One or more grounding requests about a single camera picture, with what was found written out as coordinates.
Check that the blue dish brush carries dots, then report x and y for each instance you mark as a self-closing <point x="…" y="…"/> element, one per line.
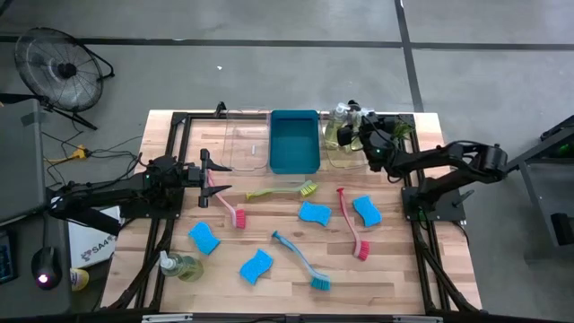
<point x="321" y="282"/>

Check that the potted succulent plant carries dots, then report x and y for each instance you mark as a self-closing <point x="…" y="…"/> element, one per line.
<point x="403" y="129"/>

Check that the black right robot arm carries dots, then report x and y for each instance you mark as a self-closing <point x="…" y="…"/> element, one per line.
<point x="448" y="157"/>

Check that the grey computer case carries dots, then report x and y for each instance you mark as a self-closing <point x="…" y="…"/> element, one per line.
<point x="20" y="157"/>

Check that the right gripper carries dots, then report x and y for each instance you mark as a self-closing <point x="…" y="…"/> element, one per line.
<point x="379" y="125"/>

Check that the black desk support beam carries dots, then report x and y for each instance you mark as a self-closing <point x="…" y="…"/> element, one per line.
<point x="103" y="225"/>

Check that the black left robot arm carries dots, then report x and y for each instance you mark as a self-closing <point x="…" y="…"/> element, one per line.
<point x="112" y="190"/>

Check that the green dish brush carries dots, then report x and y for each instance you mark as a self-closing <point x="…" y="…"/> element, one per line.
<point x="308" y="188"/>

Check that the yellow power plug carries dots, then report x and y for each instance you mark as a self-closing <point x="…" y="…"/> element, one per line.
<point x="80" y="153"/>

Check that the white cardboard box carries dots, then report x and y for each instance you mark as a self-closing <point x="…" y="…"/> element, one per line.
<point x="89" y="251"/>

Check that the clear plastic bin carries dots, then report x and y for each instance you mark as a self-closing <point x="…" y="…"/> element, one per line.
<point x="237" y="134"/>
<point x="345" y="159"/>

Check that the grey side desk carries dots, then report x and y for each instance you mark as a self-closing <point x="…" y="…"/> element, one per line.
<point x="54" y="305"/>

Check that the silver metal bracket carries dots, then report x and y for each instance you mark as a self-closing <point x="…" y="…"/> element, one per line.
<point x="417" y="319"/>
<point x="166" y="318"/>

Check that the black keyboard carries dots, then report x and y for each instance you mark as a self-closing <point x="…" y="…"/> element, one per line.
<point x="6" y="260"/>

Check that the black device with green light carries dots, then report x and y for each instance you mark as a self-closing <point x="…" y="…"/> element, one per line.
<point x="560" y="143"/>

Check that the black computer mouse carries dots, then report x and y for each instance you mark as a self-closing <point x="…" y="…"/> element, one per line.
<point x="45" y="264"/>

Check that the small yellow container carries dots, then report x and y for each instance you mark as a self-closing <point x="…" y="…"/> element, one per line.
<point x="80" y="280"/>

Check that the blue sponge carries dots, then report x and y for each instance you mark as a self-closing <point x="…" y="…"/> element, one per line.
<point x="204" y="238"/>
<point x="255" y="267"/>
<point x="315" y="213"/>
<point x="367" y="211"/>

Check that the grey metal stand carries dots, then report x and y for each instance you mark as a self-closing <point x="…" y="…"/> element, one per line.
<point x="533" y="154"/>

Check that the black floor fan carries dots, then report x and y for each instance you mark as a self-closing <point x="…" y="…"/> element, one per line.
<point x="67" y="70"/>

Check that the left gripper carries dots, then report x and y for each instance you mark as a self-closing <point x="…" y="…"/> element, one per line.
<point x="205" y="179"/>

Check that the red dish brush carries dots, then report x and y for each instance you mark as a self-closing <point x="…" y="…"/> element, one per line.
<point x="226" y="204"/>
<point x="362" y="250"/>

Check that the small black box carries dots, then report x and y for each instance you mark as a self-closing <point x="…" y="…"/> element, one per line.
<point x="562" y="229"/>

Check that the teal plastic bin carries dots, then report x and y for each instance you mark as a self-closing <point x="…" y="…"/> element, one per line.
<point x="293" y="143"/>

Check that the black aluminium table frame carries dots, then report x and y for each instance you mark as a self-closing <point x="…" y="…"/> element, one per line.
<point x="407" y="118"/>

